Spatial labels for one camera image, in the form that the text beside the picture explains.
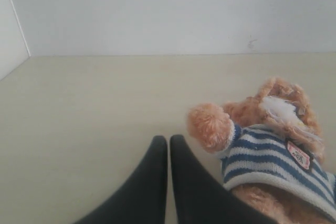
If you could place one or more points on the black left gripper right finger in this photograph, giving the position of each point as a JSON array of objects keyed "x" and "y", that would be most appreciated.
[{"x": 199, "y": 198}]

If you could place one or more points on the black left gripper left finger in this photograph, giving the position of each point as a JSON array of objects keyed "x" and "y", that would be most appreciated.
[{"x": 142, "y": 197}]

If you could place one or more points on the tan teddy bear striped shirt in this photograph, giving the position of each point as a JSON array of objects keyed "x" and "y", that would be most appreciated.
[{"x": 271, "y": 150}]

